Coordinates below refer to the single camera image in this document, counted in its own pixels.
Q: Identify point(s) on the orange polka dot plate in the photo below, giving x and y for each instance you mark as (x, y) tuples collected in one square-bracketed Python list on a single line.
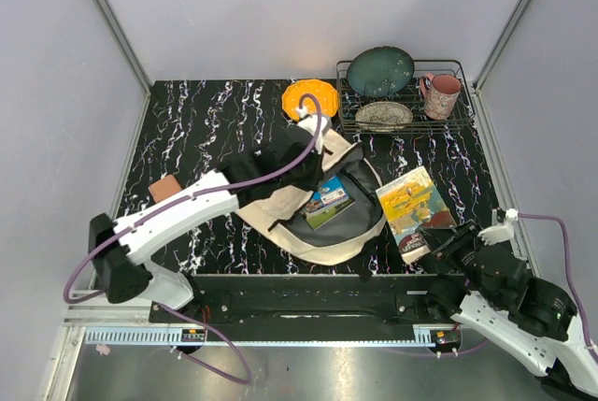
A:
[(325, 92)]

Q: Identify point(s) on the blue treehouse book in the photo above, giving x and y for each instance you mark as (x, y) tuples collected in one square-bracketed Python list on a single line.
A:
[(331, 193)]

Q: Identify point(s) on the beige canvas backpack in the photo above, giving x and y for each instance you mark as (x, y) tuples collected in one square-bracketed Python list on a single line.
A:
[(278, 217)]

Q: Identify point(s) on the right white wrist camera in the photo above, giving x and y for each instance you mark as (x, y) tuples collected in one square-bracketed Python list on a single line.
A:
[(502, 227)]

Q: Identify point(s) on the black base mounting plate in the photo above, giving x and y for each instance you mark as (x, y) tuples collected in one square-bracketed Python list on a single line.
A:
[(226, 299)]

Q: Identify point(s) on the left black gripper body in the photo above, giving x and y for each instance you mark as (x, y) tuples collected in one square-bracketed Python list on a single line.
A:
[(306, 178)]

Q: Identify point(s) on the dark teal plate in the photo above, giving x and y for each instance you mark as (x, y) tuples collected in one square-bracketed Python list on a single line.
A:
[(380, 71)]

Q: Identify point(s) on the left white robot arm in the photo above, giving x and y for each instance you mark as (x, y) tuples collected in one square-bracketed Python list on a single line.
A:
[(121, 249)]

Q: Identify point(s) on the black wire dish rack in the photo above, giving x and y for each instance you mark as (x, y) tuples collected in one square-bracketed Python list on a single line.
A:
[(411, 96)]

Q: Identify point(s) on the brown leather wallet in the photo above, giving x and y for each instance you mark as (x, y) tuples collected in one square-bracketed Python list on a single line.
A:
[(164, 188)]

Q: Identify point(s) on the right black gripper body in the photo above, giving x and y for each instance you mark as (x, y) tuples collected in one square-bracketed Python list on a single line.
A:
[(461, 253)]

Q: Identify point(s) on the pink patterned mug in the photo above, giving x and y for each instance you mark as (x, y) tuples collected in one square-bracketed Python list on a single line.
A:
[(440, 94)]

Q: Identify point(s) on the Animal Farm book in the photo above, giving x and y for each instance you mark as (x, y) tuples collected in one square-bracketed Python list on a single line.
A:
[(317, 213)]

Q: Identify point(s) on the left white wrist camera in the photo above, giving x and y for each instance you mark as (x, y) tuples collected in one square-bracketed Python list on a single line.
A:
[(316, 124)]

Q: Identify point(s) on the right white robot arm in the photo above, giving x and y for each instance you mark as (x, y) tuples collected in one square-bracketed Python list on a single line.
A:
[(538, 323)]

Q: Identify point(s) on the beige patterned plate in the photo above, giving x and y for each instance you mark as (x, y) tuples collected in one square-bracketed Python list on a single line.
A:
[(383, 117)]

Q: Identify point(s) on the yellow illustrated book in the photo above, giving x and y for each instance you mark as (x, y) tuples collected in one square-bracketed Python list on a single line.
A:
[(409, 202)]

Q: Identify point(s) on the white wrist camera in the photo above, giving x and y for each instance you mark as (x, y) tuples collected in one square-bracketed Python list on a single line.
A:
[(502, 227), (316, 124)]

